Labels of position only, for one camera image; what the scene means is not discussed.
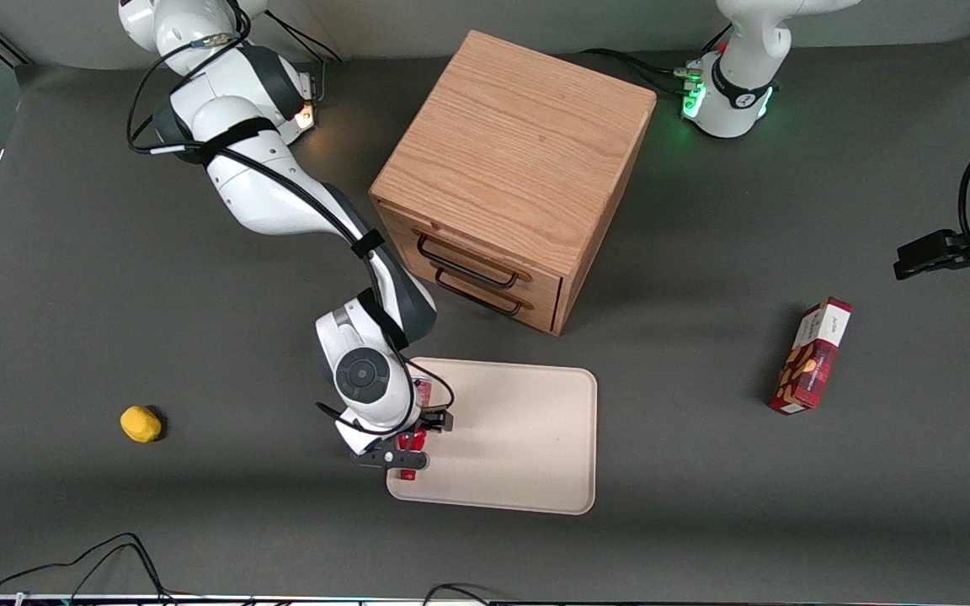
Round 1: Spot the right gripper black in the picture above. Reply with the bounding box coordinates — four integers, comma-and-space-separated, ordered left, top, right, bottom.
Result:
408, 404, 455, 433

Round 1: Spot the beige plastic tray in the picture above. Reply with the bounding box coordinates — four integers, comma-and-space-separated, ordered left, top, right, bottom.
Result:
386, 357, 600, 516

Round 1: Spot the wooden drawer front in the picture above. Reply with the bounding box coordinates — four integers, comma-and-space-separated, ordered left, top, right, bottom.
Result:
430, 265, 564, 333
384, 206, 568, 306

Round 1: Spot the red snack box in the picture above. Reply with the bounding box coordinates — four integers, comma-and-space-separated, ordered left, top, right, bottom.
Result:
767, 297, 855, 416

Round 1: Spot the wooden drawer cabinet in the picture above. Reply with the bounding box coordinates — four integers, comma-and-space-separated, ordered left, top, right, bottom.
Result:
368, 29, 658, 338

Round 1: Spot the yellow lemon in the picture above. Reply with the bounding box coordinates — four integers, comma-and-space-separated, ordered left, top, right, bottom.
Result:
120, 405, 163, 444

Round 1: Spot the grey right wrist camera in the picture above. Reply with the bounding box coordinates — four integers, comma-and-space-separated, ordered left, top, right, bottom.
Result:
336, 415, 429, 470

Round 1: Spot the black metal drawer handle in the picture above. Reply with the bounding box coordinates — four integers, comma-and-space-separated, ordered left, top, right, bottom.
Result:
434, 269, 525, 318
416, 233, 521, 290

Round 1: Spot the black floor cable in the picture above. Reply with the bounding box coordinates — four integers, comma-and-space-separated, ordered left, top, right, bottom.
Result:
0, 532, 176, 603
68, 543, 168, 603
422, 582, 498, 606

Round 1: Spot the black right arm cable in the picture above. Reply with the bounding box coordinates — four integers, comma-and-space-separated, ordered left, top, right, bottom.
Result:
126, 4, 456, 439

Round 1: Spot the black left base cable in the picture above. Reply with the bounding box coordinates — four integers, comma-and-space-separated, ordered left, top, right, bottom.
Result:
579, 46, 702, 95

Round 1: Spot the black base cable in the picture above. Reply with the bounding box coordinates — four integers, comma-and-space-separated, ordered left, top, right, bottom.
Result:
579, 46, 702, 95
266, 10, 345, 64

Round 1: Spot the black right base cable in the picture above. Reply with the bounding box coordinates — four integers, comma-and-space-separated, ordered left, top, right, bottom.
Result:
266, 10, 345, 64

